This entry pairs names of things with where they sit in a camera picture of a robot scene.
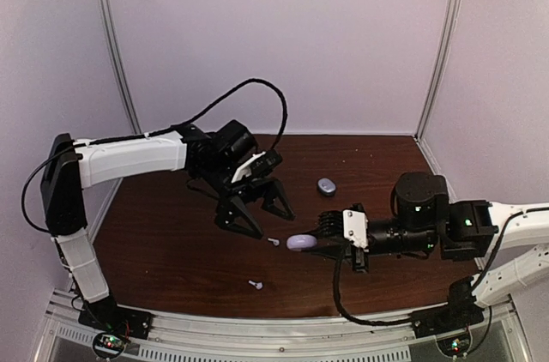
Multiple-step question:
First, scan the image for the left aluminium frame post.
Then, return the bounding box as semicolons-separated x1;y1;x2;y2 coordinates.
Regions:
98;0;142;134

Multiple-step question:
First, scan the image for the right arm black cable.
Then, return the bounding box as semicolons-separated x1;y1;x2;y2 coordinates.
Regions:
332;207;549;328

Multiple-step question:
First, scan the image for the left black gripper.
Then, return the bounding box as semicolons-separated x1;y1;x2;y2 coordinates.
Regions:
197;160;296;241

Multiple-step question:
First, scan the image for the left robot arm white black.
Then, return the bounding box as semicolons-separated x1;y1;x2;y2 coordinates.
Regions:
40;120;295;331

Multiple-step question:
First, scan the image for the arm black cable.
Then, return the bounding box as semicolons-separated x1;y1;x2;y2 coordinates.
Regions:
332;207;549;328
23;77;289;234

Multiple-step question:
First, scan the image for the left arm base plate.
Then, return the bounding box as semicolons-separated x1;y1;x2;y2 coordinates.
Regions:
78;306;153;340

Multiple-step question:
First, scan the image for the front aluminium rail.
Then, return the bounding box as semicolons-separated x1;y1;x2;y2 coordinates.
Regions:
30;291;534;361

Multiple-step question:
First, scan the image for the round lilac earbud case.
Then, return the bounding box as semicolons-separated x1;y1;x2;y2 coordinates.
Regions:
286;234;317;251

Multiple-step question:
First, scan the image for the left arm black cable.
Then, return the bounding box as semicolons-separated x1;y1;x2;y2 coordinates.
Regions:
23;77;289;234

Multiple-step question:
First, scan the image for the grey-purple earbud charging case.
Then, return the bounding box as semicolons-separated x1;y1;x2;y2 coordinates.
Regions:
317;178;337;197

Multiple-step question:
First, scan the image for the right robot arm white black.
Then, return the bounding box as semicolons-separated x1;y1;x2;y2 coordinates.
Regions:
287;172;548;329

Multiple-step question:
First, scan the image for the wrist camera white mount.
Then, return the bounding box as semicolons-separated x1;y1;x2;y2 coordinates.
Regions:
231;149;282;184
317;203;369;250

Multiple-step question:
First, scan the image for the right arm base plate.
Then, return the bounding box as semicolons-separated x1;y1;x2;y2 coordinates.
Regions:
410;305;484;338

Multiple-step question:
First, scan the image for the right aluminium frame post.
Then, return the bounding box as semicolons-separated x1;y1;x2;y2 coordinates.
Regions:
414;0;462;142

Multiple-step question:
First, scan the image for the aluminium frame post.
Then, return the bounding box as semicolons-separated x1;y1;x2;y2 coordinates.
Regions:
414;0;462;142
98;0;142;134

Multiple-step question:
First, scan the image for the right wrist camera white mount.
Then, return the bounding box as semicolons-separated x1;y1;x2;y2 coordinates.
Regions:
317;203;369;250

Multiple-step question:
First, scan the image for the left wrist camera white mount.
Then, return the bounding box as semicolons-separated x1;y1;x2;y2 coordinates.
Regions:
231;149;282;184

